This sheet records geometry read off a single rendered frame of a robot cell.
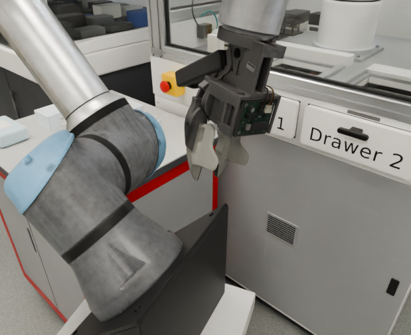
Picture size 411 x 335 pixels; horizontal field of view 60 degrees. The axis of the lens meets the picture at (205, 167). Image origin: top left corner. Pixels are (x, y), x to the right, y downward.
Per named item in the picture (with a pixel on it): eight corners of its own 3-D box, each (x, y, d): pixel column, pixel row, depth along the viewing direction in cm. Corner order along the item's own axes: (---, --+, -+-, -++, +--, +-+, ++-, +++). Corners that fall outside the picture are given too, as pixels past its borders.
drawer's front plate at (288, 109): (291, 139, 102) (297, 103, 96) (214, 112, 118) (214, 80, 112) (294, 137, 103) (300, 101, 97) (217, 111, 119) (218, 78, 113)
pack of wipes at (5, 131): (31, 138, 115) (27, 125, 112) (1, 149, 109) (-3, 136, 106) (8, 125, 123) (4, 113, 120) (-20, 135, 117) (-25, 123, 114)
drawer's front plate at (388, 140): (410, 181, 84) (425, 139, 78) (299, 142, 100) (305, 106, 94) (411, 177, 85) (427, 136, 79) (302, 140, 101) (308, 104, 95)
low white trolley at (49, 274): (110, 389, 122) (64, 218, 81) (26, 290, 157) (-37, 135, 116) (219, 286, 159) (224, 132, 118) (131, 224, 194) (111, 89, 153)
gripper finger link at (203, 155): (198, 197, 48) (220, 134, 44) (175, 175, 52) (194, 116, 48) (215, 196, 50) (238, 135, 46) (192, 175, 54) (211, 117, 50)
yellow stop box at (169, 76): (174, 98, 123) (174, 78, 119) (161, 93, 127) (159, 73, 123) (185, 94, 126) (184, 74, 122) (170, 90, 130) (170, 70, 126)
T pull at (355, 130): (366, 141, 83) (368, 136, 83) (336, 132, 88) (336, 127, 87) (372, 136, 86) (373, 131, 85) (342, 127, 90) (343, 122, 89)
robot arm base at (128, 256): (148, 299, 40) (89, 233, 39) (81, 335, 48) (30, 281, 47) (197, 227, 53) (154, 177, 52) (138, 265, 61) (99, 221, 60)
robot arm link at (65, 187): (45, 269, 48) (-25, 193, 47) (106, 216, 59) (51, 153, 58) (87, 234, 41) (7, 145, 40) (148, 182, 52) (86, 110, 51)
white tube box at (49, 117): (50, 131, 119) (46, 116, 117) (37, 123, 124) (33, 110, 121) (83, 119, 128) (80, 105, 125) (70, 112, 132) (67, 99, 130)
